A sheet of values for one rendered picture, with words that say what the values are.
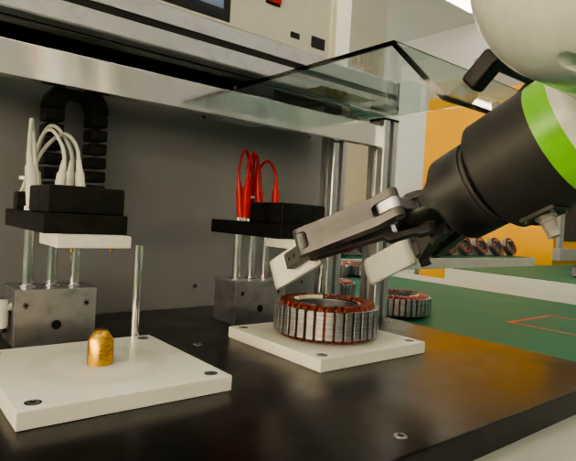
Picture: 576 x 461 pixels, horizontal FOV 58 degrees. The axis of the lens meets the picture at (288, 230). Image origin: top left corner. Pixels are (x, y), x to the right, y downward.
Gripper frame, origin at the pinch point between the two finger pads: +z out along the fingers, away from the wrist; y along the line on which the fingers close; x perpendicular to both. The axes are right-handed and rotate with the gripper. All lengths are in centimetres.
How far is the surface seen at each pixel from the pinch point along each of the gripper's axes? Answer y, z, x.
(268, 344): -7.7, 3.6, -6.3
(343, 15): 270, 169, 294
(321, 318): -4.3, -1.2, -5.4
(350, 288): 34.0, 29.8, 7.4
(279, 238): -3.7, 2.7, 4.9
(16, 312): -28.0, 12.9, 1.3
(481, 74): 2.9, -21.7, 10.1
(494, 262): 230, 104, 42
